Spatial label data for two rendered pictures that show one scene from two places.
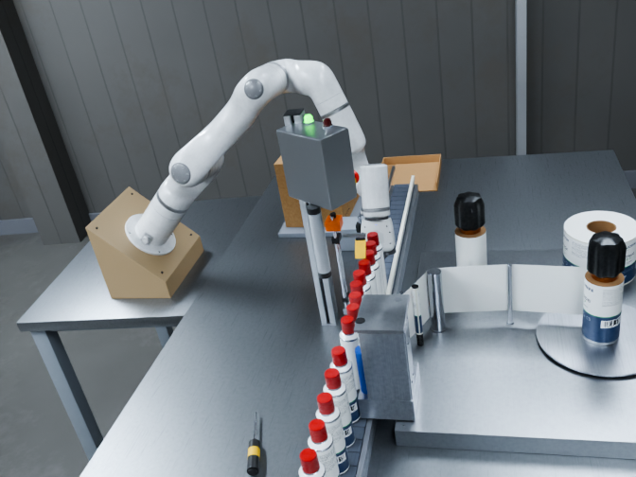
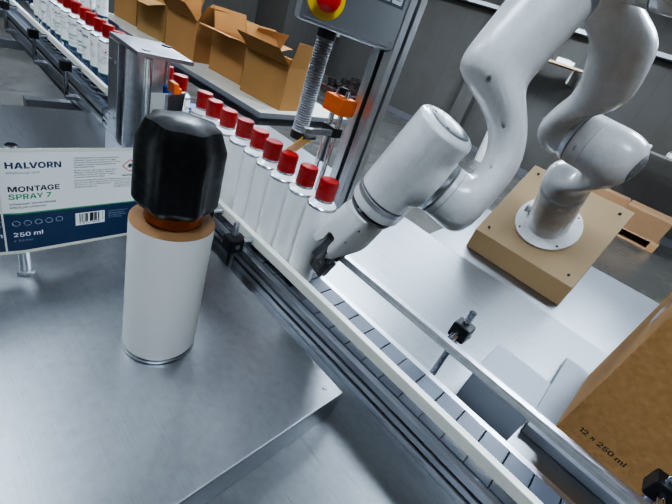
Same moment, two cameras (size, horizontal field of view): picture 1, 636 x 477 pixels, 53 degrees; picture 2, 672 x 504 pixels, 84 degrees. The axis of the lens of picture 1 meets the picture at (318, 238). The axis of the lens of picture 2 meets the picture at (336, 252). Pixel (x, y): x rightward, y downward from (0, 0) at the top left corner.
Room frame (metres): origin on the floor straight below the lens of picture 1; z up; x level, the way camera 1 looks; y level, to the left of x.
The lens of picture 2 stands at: (1.88, -0.71, 1.30)
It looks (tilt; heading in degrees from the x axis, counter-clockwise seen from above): 30 degrees down; 107
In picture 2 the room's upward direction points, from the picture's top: 21 degrees clockwise
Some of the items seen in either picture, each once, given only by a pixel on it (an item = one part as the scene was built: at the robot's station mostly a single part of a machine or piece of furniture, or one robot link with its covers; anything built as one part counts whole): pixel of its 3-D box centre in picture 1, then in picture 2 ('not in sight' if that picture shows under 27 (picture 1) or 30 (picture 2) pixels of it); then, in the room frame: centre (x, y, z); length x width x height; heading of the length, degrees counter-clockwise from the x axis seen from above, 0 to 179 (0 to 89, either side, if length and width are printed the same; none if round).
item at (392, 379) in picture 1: (385, 357); (150, 113); (1.19, -0.11, 1.01); 0.14 x 0.13 x 0.26; 163
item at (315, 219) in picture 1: (319, 241); (311, 86); (1.49, 0.00, 1.18); 0.04 x 0.04 x 0.21
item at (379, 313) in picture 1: (382, 312); (152, 48); (1.19, -0.11, 1.14); 0.14 x 0.11 x 0.01; 163
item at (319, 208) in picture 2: (376, 263); (312, 231); (1.66, -0.16, 0.98); 0.05 x 0.05 x 0.20
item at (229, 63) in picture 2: not in sight; (246, 50); (0.11, 1.53, 0.97); 0.53 x 0.45 x 0.37; 79
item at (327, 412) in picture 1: (331, 432); not in sight; (1.01, 0.04, 0.98); 0.05 x 0.05 x 0.20
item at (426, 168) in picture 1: (409, 173); not in sight; (2.57, -0.44, 0.85); 0.30 x 0.26 x 0.04; 163
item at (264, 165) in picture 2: (368, 292); (262, 190); (1.51, -0.11, 0.98); 0.05 x 0.05 x 0.20
